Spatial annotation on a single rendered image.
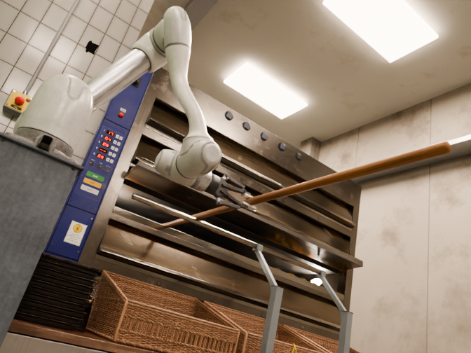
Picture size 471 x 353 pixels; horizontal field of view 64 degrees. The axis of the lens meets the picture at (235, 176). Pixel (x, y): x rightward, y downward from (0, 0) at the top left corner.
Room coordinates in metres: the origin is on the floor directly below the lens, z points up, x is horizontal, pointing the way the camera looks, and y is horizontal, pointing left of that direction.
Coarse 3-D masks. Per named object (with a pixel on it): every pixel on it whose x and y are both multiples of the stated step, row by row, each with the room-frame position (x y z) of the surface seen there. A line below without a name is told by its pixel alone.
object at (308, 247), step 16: (128, 176) 1.96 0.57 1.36; (144, 176) 1.92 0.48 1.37; (160, 176) 1.89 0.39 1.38; (160, 192) 2.07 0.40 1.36; (176, 192) 2.04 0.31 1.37; (192, 192) 2.00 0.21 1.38; (208, 208) 2.17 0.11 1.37; (240, 208) 2.13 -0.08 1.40; (240, 224) 2.32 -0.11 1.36; (256, 224) 2.28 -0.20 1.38; (272, 224) 2.25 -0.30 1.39; (272, 240) 2.49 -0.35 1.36; (288, 240) 2.44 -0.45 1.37; (304, 240) 2.39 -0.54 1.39; (320, 256) 2.63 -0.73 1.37; (336, 256) 2.57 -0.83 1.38
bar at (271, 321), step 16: (160, 208) 1.67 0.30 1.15; (208, 224) 1.79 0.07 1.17; (240, 240) 1.89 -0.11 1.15; (288, 256) 2.05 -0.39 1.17; (320, 272) 2.17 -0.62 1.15; (272, 288) 1.77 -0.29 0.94; (272, 304) 1.75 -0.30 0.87; (336, 304) 2.06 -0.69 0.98; (272, 320) 1.74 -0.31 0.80; (352, 320) 1.99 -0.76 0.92; (272, 336) 1.75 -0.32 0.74; (272, 352) 1.76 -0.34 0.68
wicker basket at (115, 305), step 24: (120, 288) 1.97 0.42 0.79; (96, 312) 1.81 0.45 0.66; (120, 312) 1.56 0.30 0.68; (144, 312) 1.57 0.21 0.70; (168, 312) 1.62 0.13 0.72; (192, 312) 2.18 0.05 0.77; (120, 336) 1.54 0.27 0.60; (144, 336) 1.59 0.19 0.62; (168, 336) 2.09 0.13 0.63; (192, 336) 1.69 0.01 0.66; (216, 336) 1.75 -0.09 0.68
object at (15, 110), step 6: (12, 90) 1.56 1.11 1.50; (12, 96) 1.57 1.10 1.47; (18, 96) 1.58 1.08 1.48; (24, 96) 1.59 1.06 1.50; (6, 102) 1.56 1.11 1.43; (12, 102) 1.57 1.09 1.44; (6, 108) 1.58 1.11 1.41; (12, 108) 1.58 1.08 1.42; (18, 108) 1.59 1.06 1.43; (24, 108) 1.60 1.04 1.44; (12, 114) 1.63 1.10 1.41; (18, 114) 1.61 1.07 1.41
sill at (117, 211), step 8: (120, 208) 1.95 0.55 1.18; (128, 216) 1.98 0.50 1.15; (136, 216) 2.00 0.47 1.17; (144, 224) 2.03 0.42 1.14; (152, 224) 2.05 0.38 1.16; (160, 224) 2.07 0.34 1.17; (168, 232) 2.10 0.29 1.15; (176, 232) 2.12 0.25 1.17; (192, 240) 2.17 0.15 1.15; (200, 240) 2.20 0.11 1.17; (208, 248) 2.23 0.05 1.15; (216, 248) 2.25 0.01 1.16; (232, 256) 2.31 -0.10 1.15; (240, 256) 2.34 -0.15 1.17; (248, 264) 2.38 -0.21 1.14; (256, 264) 2.41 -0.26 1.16; (272, 272) 2.47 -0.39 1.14; (280, 272) 2.51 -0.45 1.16; (296, 280) 2.58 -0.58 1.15; (304, 280) 2.61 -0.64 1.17; (312, 288) 2.65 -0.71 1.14; (320, 288) 2.69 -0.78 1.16
